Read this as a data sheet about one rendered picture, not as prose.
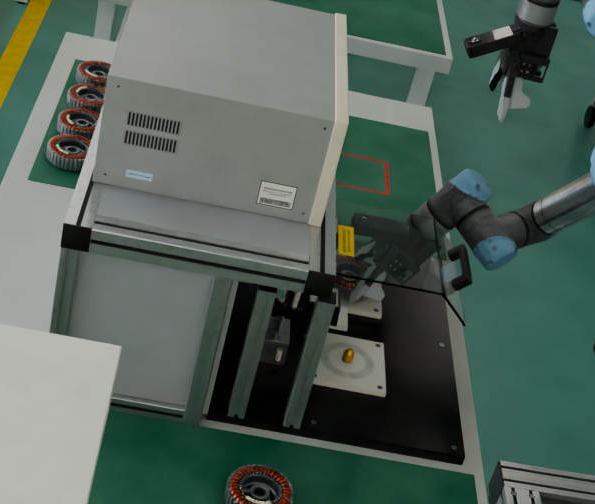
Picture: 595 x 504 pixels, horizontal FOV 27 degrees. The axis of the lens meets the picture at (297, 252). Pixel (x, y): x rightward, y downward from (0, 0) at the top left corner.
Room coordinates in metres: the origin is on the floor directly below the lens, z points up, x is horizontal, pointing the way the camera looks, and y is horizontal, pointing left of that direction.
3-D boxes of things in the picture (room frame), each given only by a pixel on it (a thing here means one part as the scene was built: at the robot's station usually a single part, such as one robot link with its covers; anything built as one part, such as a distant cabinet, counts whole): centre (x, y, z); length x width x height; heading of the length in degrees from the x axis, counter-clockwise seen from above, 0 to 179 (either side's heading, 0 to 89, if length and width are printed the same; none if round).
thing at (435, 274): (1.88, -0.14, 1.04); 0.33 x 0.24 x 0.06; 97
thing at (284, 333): (1.88, 0.00, 0.80); 0.07 x 0.05 x 0.06; 7
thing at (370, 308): (2.14, -0.12, 0.78); 0.15 x 0.15 x 0.01; 7
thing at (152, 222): (1.98, 0.19, 1.09); 0.68 x 0.44 x 0.05; 7
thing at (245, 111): (1.99, 0.19, 1.22); 0.44 x 0.39 x 0.20; 7
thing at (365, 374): (1.90, -0.14, 0.78); 0.15 x 0.15 x 0.01; 7
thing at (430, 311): (2.01, -0.12, 0.76); 0.64 x 0.47 x 0.02; 7
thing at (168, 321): (1.65, 0.23, 0.91); 0.28 x 0.03 x 0.32; 97
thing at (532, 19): (2.37, -0.33, 1.37); 0.08 x 0.08 x 0.05
